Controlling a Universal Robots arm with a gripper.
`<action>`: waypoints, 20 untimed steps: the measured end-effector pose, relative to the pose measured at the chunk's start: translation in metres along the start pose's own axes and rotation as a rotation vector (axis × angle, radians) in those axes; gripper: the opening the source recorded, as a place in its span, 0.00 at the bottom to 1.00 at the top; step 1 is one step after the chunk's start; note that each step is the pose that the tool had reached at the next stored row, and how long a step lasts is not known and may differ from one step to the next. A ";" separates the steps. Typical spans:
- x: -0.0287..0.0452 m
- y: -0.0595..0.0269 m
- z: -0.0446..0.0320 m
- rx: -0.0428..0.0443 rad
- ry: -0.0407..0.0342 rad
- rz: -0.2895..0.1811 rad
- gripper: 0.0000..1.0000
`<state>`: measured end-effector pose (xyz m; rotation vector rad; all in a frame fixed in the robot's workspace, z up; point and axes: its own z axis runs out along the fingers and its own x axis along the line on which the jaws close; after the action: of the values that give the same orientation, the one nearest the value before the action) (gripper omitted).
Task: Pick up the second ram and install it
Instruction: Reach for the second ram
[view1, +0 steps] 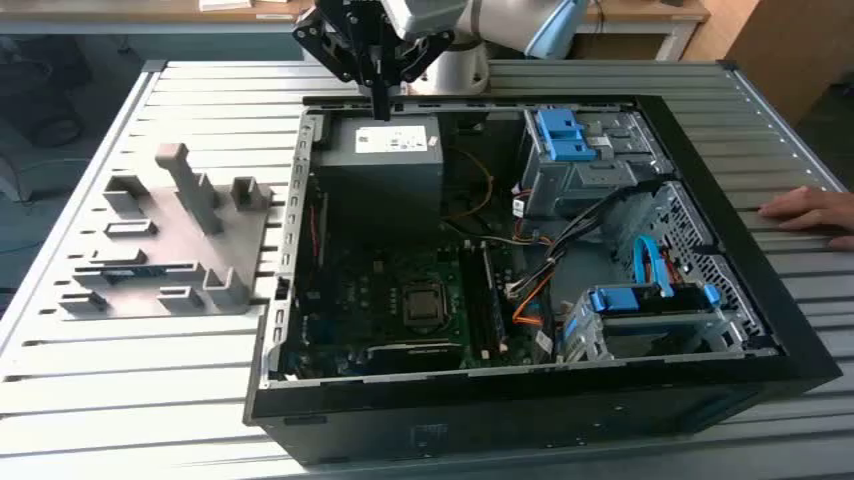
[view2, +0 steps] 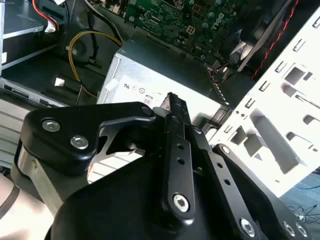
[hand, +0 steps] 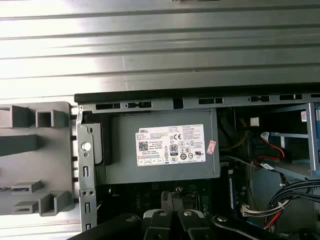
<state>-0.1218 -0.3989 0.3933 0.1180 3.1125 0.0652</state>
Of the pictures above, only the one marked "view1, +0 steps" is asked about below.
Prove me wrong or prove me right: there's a wooden desk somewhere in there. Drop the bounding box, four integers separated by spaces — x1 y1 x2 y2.
0 0 712 62

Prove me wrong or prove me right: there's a black office chair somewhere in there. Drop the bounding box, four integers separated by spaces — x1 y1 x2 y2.
0 34 93 149

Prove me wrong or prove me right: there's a black flat cable bundle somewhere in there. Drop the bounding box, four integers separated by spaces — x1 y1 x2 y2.
544 180 663 262

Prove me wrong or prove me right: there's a black white thin wire bundle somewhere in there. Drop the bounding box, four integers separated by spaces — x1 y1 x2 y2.
504 249 568 299

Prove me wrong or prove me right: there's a thin orange wire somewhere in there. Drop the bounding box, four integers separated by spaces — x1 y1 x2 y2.
440 148 496 220

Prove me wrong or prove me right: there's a silver CPU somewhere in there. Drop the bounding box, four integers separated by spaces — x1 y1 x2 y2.
404 291 439 320

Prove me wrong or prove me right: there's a blue data cable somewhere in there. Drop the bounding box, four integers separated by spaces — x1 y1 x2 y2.
630 233 674 300

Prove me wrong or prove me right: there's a black RAM slot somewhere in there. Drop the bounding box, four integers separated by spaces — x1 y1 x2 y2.
460 240 484 357

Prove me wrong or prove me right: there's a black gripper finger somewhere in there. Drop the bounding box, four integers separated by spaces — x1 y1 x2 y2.
291 9 383 121
373 30 459 121

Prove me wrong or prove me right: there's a grey power supply unit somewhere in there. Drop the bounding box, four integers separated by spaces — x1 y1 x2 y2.
311 115 447 221

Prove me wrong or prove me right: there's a black graphics card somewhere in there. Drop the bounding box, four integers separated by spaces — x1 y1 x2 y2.
365 342 463 374

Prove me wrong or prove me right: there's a grey metal disk bay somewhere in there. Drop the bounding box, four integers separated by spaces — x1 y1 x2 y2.
556 287 752 362

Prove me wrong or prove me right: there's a thin grey wire bundle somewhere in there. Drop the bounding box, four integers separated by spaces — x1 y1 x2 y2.
439 219 556 249

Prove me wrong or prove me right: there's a hard disk in blue carrier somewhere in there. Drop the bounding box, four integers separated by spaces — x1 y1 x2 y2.
590 283 720 315

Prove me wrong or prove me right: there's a grey metal drive cage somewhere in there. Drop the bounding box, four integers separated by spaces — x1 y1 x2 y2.
519 107 672 221

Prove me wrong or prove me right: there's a green RAM stick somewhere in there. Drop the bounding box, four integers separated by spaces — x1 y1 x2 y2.
99 266 168 279

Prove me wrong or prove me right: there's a green motherboard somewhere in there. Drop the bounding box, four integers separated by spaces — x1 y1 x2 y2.
292 234 559 379

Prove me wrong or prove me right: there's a blue plastic drive bracket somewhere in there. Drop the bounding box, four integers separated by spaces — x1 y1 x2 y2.
532 107 587 162

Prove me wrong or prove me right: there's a black open PC case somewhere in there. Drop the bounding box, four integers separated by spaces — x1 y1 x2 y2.
240 93 843 464

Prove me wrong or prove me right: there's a brown wooden cabinet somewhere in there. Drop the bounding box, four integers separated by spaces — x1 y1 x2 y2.
723 0 854 127

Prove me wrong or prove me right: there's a metal CPU socket cover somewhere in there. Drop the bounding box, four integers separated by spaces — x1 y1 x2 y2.
397 281 447 331

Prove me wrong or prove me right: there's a grey parts rack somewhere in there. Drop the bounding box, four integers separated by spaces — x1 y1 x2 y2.
57 142 279 321

